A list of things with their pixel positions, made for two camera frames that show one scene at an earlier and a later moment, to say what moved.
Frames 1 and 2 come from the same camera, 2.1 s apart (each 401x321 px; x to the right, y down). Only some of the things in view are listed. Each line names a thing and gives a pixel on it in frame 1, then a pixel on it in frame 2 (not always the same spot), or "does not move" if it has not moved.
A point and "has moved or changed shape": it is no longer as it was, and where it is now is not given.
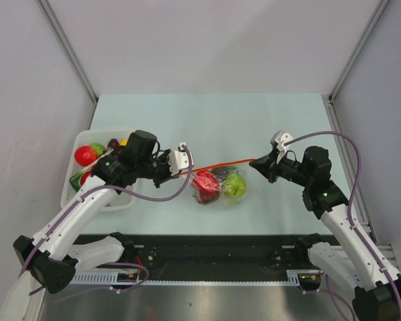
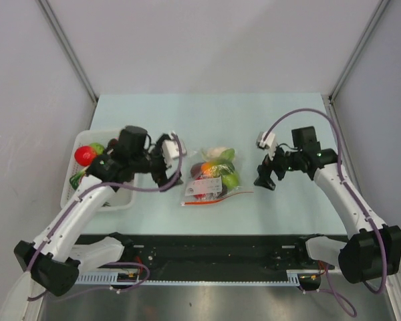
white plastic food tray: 120,202 does not move
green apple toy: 235,185 has moved or changed shape
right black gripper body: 283,169 does not move
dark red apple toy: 205,198 -> 196,170
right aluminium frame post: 329,97 does not move
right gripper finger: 263,166 -> 264,180
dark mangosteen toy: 222,172 -> 224,190
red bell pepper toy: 205,182 -> 200,196
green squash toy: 99,147 does not move
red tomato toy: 85,155 does not move
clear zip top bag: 221,186 has moved or changed shape
